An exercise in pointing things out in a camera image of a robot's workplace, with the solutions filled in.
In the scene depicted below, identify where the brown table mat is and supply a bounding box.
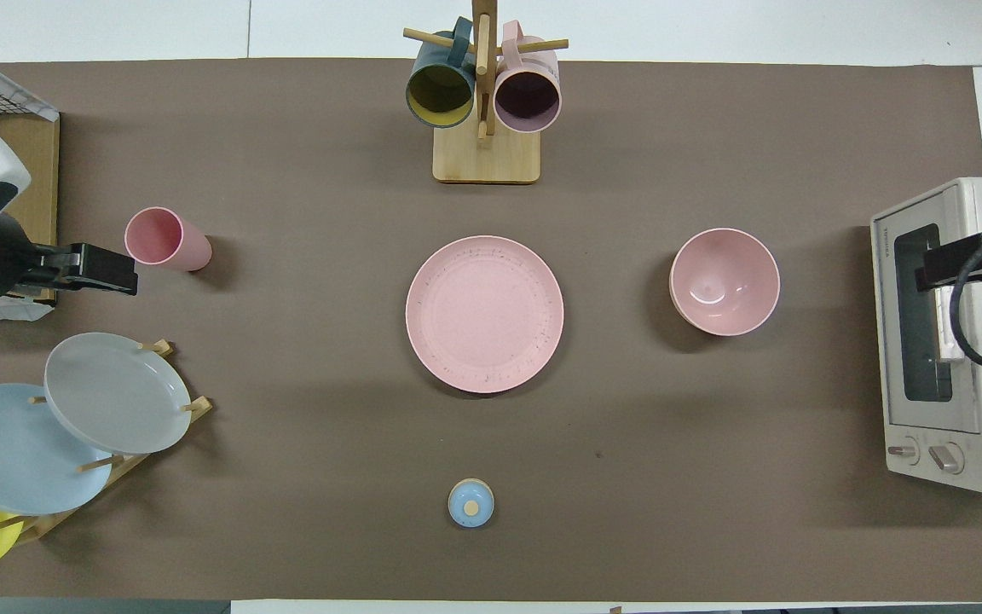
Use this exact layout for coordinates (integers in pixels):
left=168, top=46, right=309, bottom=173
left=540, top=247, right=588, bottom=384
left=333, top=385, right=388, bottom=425
left=0, top=58, right=982, bottom=602

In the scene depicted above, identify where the pink speckled plate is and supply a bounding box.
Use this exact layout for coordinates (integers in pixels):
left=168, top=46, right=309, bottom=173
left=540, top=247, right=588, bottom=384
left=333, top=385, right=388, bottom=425
left=405, top=235, right=565, bottom=395

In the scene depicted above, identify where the pale pink mug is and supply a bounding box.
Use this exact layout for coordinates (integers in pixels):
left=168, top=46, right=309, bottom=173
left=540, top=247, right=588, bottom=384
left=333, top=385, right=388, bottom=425
left=493, top=20, right=562, bottom=134

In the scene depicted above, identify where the grey plate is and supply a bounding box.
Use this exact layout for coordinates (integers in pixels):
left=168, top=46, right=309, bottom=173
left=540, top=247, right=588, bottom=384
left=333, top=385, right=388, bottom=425
left=43, top=332, right=193, bottom=455

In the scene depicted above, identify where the pink tumbler cup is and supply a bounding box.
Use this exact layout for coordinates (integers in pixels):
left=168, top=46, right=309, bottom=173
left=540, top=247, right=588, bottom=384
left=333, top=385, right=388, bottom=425
left=124, top=206, right=213, bottom=273

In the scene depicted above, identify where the wooden plate rack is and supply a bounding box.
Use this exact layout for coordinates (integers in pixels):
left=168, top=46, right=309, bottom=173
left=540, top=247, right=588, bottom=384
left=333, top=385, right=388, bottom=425
left=0, top=339, right=213, bottom=547

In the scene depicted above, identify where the wooden mug tree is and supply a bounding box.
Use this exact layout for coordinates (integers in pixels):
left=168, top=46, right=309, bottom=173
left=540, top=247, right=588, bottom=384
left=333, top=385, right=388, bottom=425
left=403, top=0, right=569, bottom=185

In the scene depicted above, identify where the light blue plate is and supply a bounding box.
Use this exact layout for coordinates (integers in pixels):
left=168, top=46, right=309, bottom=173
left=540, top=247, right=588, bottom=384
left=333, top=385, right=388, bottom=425
left=0, top=383, right=114, bottom=516

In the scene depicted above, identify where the dark teal mug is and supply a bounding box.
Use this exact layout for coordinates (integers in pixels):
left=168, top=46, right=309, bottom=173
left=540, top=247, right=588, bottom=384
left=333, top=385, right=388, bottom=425
left=406, top=17, right=479, bottom=130

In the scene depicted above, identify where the pink bowl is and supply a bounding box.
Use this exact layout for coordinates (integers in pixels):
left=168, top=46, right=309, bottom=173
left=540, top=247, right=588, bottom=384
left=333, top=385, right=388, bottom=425
left=669, top=228, right=781, bottom=337

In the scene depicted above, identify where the marbled white sheet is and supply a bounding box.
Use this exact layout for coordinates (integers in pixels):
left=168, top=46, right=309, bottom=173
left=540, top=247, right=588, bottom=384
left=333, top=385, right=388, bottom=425
left=0, top=43, right=61, bottom=122

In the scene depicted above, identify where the blue bell with wooden knob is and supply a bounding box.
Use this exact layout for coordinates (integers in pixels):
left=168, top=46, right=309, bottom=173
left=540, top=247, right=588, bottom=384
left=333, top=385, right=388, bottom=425
left=448, top=478, right=495, bottom=529

